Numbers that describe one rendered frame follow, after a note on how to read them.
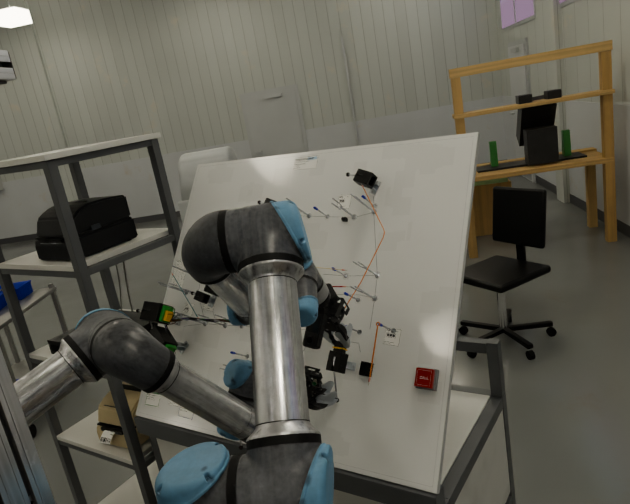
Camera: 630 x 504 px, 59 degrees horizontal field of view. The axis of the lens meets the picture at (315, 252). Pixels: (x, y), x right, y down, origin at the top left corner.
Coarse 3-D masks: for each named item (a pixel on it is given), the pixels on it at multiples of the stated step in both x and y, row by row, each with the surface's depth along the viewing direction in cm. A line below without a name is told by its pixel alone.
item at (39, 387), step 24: (96, 312) 122; (120, 312) 124; (72, 336) 116; (48, 360) 114; (72, 360) 114; (24, 384) 111; (48, 384) 112; (72, 384) 114; (24, 408) 109; (48, 408) 113
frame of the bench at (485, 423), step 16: (496, 400) 188; (480, 416) 181; (496, 416) 184; (480, 432) 174; (464, 448) 168; (480, 448) 170; (160, 464) 215; (464, 464) 161; (448, 480) 156; (464, 480) 158; (512, 480) 201; (448, 496) 150; (512, 496) 201
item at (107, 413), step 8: (128, 384) 238; (128, 392) 231; (136, 392) 230; (104, 400) 232; (112, 400) 230; (128, 400) 227; (136, 400) 225; (104, 408) 229; (112, 408) 227; (136, 408) 223; (104, 416) 229; (112, 416) 226; (104, 424) 229; (112, 424) 228; (120, 424) 224; (120, 432) 222; (112, 440) 227; (120, 440) 224; (144, 440) 226
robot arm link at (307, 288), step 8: (304, 280) 137; (312, 280) 138; (304, 288) 135; (312, 288) 136; (304, 296) 133; (312, 296) 134; (304, 304) 131; (312, 304) 132; (304, 312) 131; (312, 312) 132; (304, 320) 133; (312, 320) 133
